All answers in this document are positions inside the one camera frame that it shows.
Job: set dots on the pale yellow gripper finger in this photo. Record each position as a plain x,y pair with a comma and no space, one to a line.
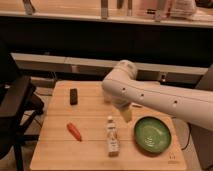
126,114

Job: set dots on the green bowl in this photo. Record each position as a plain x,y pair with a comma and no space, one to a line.
152,135

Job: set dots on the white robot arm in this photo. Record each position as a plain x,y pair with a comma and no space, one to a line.
192,105

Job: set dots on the black rectangular block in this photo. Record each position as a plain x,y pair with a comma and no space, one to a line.
73,96

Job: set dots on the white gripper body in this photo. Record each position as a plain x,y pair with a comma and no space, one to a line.
120,104

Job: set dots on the translucent plastic cup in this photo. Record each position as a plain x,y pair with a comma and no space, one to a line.
107,99

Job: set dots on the white sponge block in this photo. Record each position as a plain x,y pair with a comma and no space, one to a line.
137,105

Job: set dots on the black chair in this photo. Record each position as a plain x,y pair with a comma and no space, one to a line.
18,108

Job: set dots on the small clear labelled bottle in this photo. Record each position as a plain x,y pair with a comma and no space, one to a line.
112,140

